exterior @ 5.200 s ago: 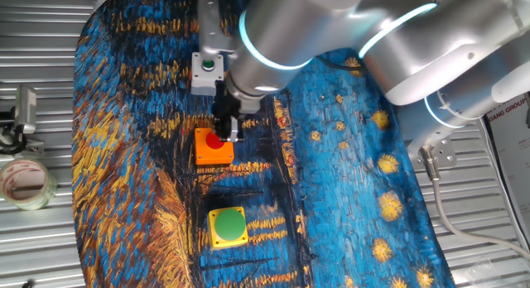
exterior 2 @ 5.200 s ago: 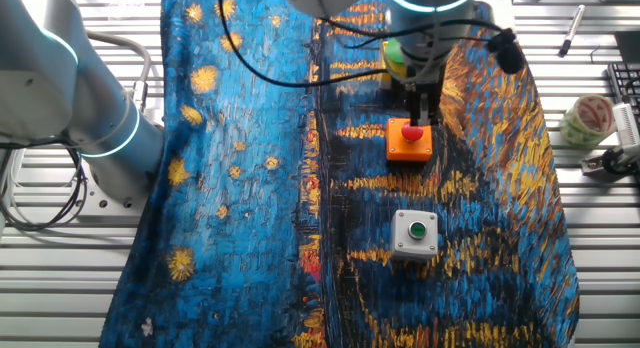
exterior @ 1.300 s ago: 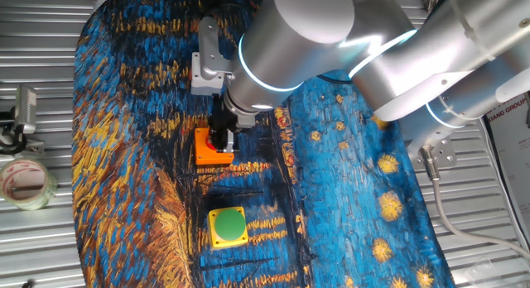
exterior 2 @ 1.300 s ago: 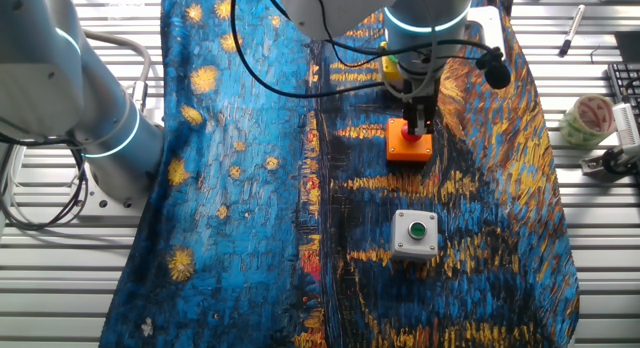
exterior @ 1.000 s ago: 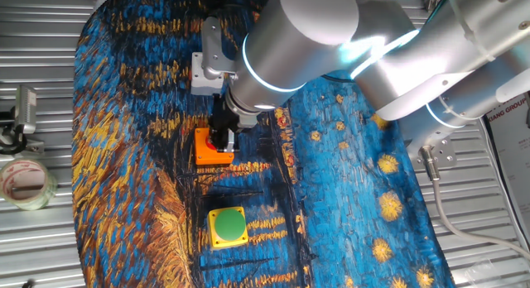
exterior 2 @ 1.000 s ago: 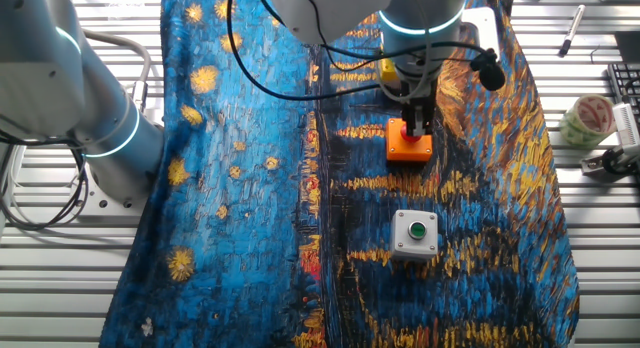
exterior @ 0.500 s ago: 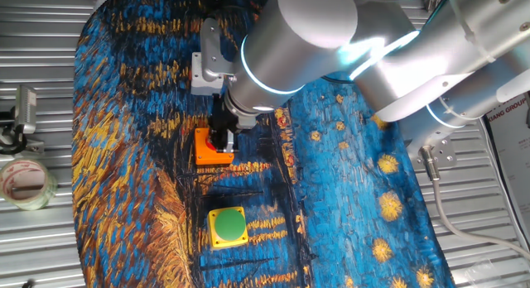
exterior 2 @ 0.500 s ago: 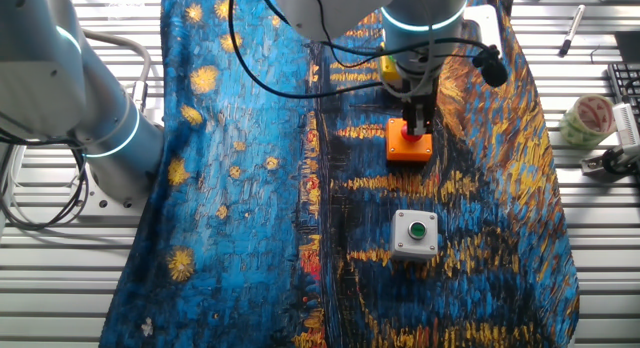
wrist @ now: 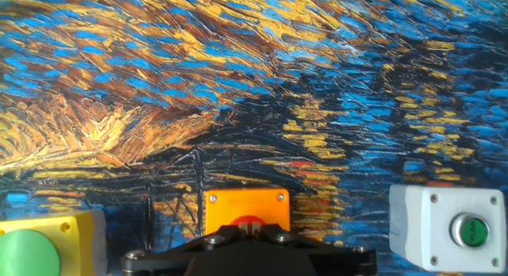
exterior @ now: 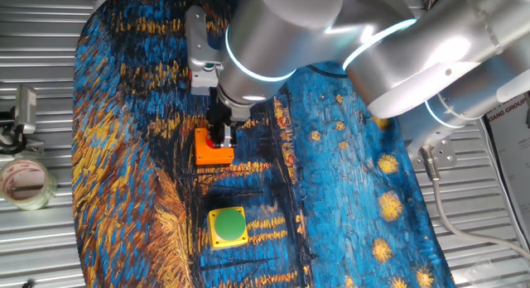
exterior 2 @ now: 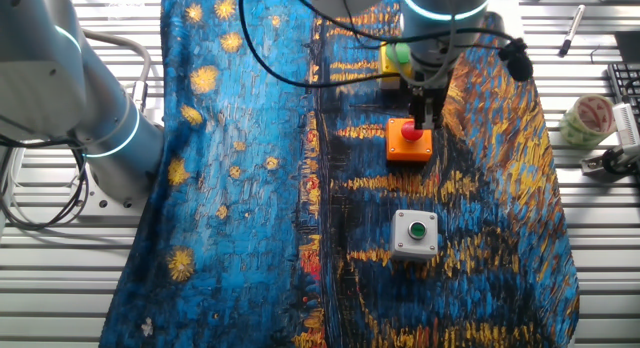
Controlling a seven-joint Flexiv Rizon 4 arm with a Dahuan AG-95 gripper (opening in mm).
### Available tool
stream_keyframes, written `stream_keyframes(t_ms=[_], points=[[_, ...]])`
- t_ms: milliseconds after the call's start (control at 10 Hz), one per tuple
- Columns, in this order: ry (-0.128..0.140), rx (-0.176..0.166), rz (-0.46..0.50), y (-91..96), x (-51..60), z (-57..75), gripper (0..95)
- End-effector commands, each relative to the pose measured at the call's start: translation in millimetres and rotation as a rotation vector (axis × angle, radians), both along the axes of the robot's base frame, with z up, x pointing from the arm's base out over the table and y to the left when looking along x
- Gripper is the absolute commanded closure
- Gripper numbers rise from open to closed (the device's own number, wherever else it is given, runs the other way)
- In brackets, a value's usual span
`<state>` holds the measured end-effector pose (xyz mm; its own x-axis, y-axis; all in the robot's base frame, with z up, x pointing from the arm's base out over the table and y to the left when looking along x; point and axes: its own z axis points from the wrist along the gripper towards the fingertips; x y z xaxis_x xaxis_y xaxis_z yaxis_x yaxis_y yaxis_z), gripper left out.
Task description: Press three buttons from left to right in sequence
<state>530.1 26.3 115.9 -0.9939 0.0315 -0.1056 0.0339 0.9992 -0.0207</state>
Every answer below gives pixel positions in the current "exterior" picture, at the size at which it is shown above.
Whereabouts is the orange box red mushroom button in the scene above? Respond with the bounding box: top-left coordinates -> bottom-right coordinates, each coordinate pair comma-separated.
194,127 -> 235,166

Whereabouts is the white box small green button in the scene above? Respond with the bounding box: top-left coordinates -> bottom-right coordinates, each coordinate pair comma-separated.
190,67 -> 220,97

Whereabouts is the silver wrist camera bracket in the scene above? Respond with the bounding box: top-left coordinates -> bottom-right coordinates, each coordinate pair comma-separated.
184,5 -> 227,73

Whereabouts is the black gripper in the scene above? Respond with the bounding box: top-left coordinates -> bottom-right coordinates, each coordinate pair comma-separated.
205,87 -> 240,151

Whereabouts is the starry night painted cloth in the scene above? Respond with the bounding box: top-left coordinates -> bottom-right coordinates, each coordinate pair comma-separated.
70,0 -> 456,288

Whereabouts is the yellow box large green button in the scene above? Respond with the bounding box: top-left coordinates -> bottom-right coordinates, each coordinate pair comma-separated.
207,206 -> 250,251

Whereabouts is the clear tape roll red print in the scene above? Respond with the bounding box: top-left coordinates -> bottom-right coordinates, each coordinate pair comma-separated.
0,158 -> 59,211

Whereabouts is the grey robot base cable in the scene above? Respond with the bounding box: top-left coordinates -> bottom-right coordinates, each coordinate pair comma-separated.
418,145 -> 530,262

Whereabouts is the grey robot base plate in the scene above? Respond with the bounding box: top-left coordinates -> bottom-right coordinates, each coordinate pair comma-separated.
407,134 -> 458,172

